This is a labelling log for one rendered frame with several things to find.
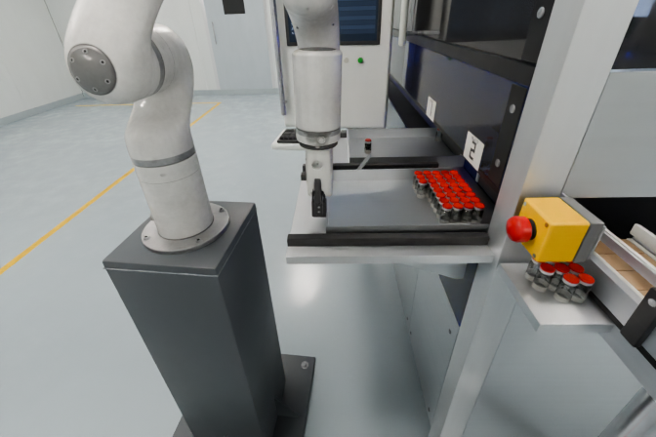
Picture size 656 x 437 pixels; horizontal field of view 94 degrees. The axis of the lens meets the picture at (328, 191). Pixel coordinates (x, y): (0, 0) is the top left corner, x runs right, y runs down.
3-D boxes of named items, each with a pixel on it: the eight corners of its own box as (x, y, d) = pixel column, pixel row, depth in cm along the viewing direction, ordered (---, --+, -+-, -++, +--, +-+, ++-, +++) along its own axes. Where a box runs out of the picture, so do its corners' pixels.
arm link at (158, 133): (117, 167, 58) (59, 23, 46) (168, 134, 74) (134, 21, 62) (179, 167, 57) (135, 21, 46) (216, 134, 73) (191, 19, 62)
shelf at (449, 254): (433, 137, 120) (433, 132, 119) (534, 262, 59) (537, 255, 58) (310, 139, 121) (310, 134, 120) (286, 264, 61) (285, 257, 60)
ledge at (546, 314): (573, 270, 57) (577, 261, 56) (631, 333, 46) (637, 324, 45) (496, 270, 58) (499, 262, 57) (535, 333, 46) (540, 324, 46)
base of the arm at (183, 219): (123, 252, 65) (86, 174, 56) (172, 204, 82) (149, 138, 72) (207, 257, 63) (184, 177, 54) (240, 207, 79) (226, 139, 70)
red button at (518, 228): (524, 231, 49) (531, 211, 47) (538, 248, 46) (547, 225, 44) (500, 231, 50) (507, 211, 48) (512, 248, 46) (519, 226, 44)
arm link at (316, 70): (300, 116, 62) (292, 132, 54) (297, 45, 56) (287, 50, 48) (341, 117, 62) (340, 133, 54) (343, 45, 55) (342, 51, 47)
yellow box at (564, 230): (554, 232, 51) (571, 195, 48) (586, 262, 45) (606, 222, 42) (509, 233, 52) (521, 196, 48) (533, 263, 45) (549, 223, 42)
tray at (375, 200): (449, 178, 85) (452, 167, 84) (492, 237, 63) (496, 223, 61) (327, 180, 86) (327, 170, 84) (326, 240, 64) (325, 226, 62)
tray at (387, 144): (437, 137, 115) (439, 127, 113) (463, 166, 92) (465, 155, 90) (347, 138, 116) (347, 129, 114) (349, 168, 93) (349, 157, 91)
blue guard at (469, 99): (377, 58, 225) (378, 29, 216) (502, 189, 57) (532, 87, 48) (376, 58, 225) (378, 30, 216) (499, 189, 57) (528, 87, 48)
